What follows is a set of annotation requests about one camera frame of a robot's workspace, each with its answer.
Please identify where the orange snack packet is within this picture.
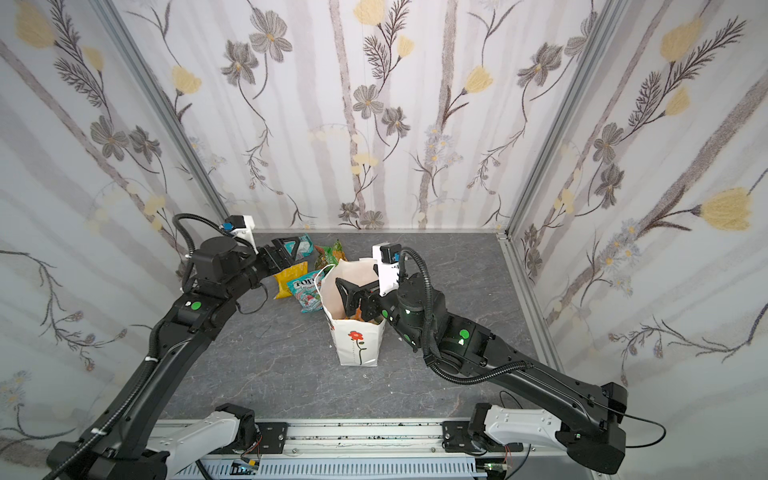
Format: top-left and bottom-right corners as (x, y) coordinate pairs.
(345, 307), (383, 325)

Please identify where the yellow snack packet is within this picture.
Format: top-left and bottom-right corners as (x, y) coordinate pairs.
(274, 261), (308, 300)

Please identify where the white paper bag red flower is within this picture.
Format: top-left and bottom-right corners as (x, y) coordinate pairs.
(319, 258), (385, 367)

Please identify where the teal mini snack packet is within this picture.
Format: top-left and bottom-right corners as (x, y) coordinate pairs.
(287, 269), (326, 313)

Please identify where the red green snack packet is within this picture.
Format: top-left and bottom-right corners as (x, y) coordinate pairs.
(314, 240), (347, 270)

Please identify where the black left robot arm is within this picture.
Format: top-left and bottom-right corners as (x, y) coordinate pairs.
(46, 236), (300, 479)

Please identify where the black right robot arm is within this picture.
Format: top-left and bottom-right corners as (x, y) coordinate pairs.
(334, 274), (628, 474)

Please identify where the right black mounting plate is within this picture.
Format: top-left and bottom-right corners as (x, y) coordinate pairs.
(441, 403), (524, 457)

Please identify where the black mounting plate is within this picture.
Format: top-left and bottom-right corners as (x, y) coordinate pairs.
(215, 403), (289, 456)
(441, 403), (524, 457)

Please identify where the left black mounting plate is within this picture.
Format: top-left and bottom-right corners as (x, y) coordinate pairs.
(215, 403), (289, 456)

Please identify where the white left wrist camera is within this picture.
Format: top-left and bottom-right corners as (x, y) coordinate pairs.
(219, 214), (257, 252)

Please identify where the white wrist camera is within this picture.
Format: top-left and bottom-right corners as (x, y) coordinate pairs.
(372, 243), (402, 296)
(219, 214), (257, 252)

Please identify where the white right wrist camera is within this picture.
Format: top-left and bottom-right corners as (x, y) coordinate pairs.
(372, 243), (402, 296)

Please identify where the right black corrugated cable conduit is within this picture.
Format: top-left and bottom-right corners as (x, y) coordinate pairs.
(400, 245), (532, 386)

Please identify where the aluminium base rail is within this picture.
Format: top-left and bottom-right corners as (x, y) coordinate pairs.
(146, 406), (566, 472)

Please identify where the white slotted cable duct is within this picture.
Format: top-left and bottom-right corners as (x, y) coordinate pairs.
(171, 457), (487, 479)

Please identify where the left corner aluminium post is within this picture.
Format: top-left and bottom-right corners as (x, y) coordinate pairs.
(89, 0), (229, 220)

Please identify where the corner aluminium post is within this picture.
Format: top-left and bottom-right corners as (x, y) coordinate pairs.
(89, 0), (229, 220)
(504, 0), (629, 238)

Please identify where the right corner aluminium post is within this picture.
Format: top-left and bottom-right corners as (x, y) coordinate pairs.
(504, 0), (629, 238)

